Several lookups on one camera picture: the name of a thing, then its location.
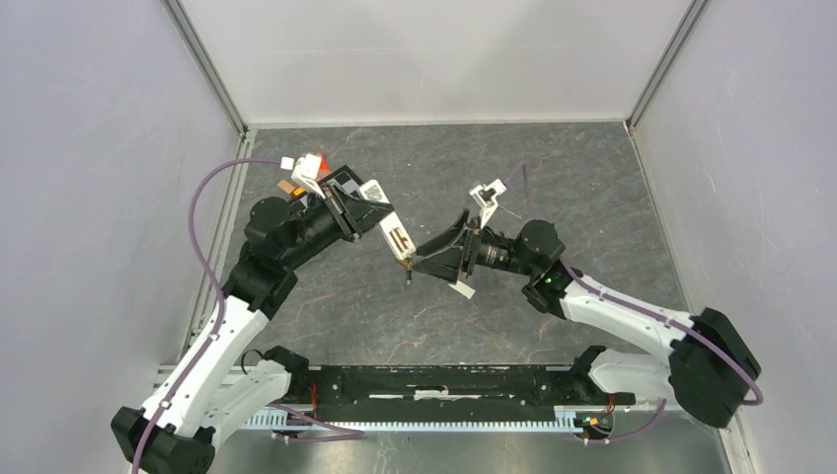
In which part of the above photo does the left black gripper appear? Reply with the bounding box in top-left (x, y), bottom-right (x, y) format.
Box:
top-left (279, 180), bottom-right (393, 267)

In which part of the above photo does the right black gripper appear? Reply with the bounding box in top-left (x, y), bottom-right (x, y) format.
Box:
top-left (411, 208), bottom-right (536, 284)

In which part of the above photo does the white remote control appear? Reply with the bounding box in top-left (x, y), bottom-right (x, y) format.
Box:
top-left (359, 180), bottom-right (417, 263)

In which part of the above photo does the white battery cover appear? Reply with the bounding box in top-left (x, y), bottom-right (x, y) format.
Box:
top-left (449, 280), bottom-right (476, 299)

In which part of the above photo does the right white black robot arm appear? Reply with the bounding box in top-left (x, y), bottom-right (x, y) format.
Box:
top-left (412, 211), bottom-right (763, 428)

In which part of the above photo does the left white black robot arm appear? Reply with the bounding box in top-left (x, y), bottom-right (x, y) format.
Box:
top-left (112, 180), bottom-right (394, 473)

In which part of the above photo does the checkerboard calibration plate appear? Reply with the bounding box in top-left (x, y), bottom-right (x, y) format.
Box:
top-left (288, 165), bottom-right (363, 212)

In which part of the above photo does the brown toy block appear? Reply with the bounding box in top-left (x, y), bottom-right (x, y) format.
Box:
top-left (277, 180), bottom-right (307, 198)

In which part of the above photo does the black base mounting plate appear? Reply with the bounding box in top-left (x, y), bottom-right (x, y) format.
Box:
top-left (280, 364), bottom-right (637, 423)

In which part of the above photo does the white slotted cable duct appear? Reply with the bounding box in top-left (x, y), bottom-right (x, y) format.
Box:
top-left (241, 408), bottom-right (614, 435)

